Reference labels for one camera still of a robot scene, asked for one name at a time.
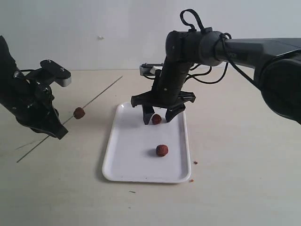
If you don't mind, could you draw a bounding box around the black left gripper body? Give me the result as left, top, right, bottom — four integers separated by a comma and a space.
0, 70, 59, 132

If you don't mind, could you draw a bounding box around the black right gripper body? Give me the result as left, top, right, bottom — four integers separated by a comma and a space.
131, 60, 196, 109

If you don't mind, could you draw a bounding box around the brown meatball top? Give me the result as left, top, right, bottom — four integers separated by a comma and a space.
151, 114, 162, 125

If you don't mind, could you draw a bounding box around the brown meatball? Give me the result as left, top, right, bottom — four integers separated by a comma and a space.
156, 145, 169, 157
73, 107, 86, 120
151, 114, 162, 125

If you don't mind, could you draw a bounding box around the thin metal skewer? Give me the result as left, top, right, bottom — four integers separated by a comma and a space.
16, 76, 123, 163

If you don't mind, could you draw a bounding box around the brown meatball bottom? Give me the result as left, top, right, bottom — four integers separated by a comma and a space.
156, 145, 169, 157

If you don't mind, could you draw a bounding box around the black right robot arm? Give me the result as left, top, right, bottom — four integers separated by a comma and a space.
131, 31, 301, 124

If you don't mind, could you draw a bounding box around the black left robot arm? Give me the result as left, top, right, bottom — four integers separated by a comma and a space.
0, 37, 71, 139

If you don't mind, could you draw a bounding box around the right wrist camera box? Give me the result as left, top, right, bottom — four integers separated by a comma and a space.
139, 63, 163, 76

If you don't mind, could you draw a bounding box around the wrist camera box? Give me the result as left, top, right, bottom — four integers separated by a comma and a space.
40, 59, 71, 87
139, 63, 163, 76

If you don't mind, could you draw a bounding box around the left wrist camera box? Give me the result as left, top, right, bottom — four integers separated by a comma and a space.
40, 59, 71, 87

